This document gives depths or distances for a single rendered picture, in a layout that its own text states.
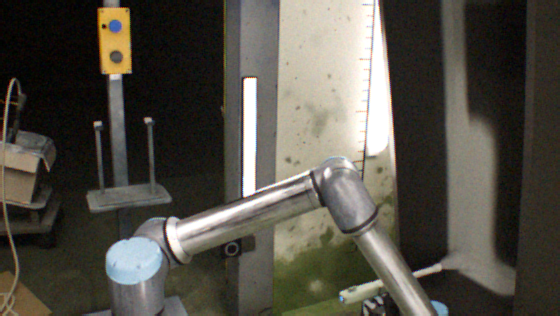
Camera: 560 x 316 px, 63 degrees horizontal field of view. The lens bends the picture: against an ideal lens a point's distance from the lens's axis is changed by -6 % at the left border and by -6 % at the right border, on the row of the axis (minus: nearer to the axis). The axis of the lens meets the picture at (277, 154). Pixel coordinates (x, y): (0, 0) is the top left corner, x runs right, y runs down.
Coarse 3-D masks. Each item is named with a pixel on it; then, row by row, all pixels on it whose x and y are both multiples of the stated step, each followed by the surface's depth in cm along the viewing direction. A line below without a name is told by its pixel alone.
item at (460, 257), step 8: (448, 248) 204; (456, 248) 201; (464, 248) 200; (472, 248) 199; (448, 256) 197; (456, 256) 196; (464, 256) 195; (472, 256) 194; (480, 256) 194; (440, 264) 194; (448, 264) 193; (456, 264) 192; (464, 264) 192; (472, 264) 192; (480, 264) 191; (488, 264) 191; (480, 272) 193
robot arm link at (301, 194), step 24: (336, 168) 130; (264, 192) 138; (288, 192) 135; (312, 192) 134; (192, 216) 143; (216, 216) 139; (240, 216) 137; (264, 216) 136; (288, 216) 137; (168, 240) 138; (192, 240) 139; (216, 240) 139
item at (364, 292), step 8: (416, 272) 187; (424, 272) 188; (432, 272) 191; (376, 280) 180; (352, 288) 172; (360, 288) 175; (368, 288) 175; (376, 288) 176; (384, 288) 177; (344, 296) 171; (352, 296) 171; (360, 296) 173; (368, 296) 175; (344, 304) 172
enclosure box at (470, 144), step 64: (384, 0) 159; (448, 0) 172; (512, 0) 150; (384, 64) 165; (448, 64) 180; (512, 64) 158; (448, 128) 189; (512, 128) 166; (448, 192) 200; (512, 192) 174; (512, 256) 183
